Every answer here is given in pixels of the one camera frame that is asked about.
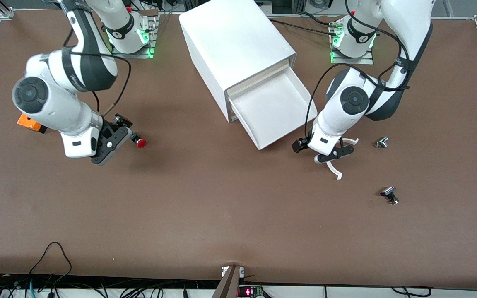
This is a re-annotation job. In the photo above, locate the red push button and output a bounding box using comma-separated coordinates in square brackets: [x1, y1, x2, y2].
[129, 132, 147, 149]

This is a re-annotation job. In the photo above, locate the white drawer cabinet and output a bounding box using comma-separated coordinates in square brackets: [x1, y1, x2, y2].
[178, 0, 297, 123]

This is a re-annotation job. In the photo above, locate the white curved plastic piece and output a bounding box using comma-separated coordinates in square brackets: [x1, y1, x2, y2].
[325, 138, 360, 181]

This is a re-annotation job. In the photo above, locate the orange box with black base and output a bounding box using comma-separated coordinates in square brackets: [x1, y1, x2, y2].
[17, 114, 48, 134]

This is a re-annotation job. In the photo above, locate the device with red display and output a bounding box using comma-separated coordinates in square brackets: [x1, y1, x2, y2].
[238, 286, 264, 298]

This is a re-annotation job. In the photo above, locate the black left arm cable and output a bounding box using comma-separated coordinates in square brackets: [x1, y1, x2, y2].
[304, 0, 412, 143]

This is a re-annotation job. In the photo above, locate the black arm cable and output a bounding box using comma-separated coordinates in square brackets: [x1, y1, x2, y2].
[304, 0, 412, 143]
[61, 25, 133, 118]

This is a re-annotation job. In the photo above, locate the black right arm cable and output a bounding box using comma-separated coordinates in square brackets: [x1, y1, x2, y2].
[61, 25, 133, 118]

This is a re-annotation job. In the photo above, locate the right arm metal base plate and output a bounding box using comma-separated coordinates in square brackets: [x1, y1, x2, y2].
[111, 10, 159, 59]

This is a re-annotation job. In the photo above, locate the black knob switch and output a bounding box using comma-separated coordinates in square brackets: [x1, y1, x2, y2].
[380, 186, 400, 206]

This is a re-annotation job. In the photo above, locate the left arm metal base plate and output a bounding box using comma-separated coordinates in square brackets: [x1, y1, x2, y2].
[330, 46, 374, 65]

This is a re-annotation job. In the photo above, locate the black base power cable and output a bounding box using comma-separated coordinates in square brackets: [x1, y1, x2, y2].
[268, 17, 338, 38]
[300, 12, 336, 27]

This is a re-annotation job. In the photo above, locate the black looped cable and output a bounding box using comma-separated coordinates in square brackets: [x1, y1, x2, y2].
[29, 242, 72, 298]

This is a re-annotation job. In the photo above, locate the brown wooden post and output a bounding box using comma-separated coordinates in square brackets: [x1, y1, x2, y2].
[212, 266, 241, 298]

